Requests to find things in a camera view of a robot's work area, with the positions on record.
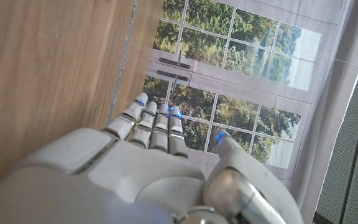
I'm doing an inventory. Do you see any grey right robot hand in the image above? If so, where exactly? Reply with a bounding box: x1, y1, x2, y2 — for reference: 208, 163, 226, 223
0, 91, 305, 224

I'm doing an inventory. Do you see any printed window backdrop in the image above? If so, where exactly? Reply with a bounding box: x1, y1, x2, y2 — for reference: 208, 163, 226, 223
142, 0, 358, 224

